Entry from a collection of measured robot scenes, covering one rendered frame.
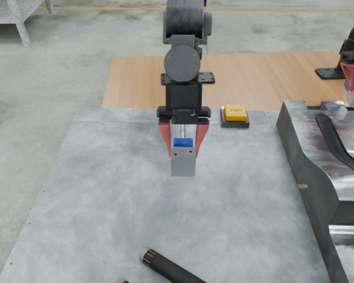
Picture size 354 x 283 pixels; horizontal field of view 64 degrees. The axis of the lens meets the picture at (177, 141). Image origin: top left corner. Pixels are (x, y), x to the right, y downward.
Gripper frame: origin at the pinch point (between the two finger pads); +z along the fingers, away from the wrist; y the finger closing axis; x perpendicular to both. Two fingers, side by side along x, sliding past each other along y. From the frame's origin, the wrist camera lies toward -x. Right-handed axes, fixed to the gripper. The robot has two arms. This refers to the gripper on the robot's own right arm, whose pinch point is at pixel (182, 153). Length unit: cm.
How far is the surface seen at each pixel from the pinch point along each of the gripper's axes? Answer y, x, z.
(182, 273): -0.1, -13.4, 17.8
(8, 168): -109, 113, 46
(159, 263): -4.2, -11.0, 17.8
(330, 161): 32.3, 3.8, 2.9
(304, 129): 30.7, 15.1, -1.6
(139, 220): -9.5, 0.4, 15.9
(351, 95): 45, 21, -10
